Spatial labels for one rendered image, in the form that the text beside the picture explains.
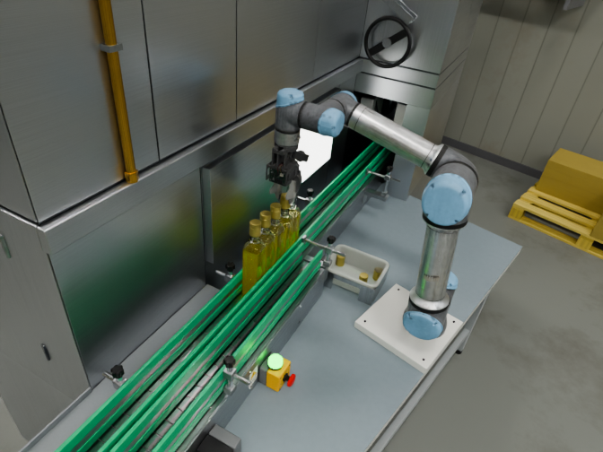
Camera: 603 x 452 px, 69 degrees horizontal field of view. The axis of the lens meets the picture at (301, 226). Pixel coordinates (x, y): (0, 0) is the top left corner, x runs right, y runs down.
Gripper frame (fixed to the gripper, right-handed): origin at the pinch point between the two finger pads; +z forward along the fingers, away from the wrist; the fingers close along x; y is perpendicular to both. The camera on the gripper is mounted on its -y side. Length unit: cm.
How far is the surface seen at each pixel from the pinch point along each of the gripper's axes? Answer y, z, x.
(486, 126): -359, 84, 37
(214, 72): 15.0, -39.9, -15.5
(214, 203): 21.1, -4.2, -12.3
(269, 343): 32.3, 28.6, 15.3
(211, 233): 22.4, 6.3, -12.7
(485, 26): -366, -4, 5
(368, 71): -93, -18, -10
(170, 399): 63, 23, 6
